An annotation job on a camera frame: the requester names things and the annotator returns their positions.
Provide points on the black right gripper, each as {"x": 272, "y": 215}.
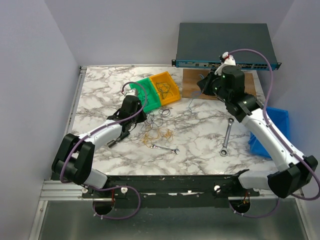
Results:
{"x": 204, "y": 84}

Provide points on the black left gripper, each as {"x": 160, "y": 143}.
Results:
{"x": 142, "y": 117}

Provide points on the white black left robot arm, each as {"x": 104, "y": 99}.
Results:
{"x": 74, "y": 159}

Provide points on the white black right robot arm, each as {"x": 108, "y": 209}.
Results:
{"x": 294, "y": 168}

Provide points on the brown wooden board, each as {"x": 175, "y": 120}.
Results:
{"x": 191, "y": 90}

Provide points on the green plastic bin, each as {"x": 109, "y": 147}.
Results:
{"x": 151, "y": 97}

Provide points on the small open-end wrench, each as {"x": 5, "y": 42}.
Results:
{"x": 171, "y": 150}

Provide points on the orange plastic bin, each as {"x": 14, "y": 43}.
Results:
{"x": 166, "y": 88}

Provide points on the black pipe fitting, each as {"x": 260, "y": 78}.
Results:
{"x": 117, "y": 140}

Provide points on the silver ratchet wrench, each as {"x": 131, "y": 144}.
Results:
{"x": 224, "y": 150}

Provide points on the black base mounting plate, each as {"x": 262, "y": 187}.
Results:
{"x": 170, "y": 191}

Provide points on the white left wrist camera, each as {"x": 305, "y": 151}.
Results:
{"x": 130, "y": 94}

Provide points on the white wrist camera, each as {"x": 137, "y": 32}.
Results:
{"x": 225, "y": 60}
{"x": 130, "y": 94}

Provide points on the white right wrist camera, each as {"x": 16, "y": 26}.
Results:
{"x": 225, "y": 60}

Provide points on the grey network switch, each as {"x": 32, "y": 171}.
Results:
{"x": 200, "y": 45}

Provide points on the aluminium frame rail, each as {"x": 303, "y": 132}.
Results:
{"x": 54, "y": 190}

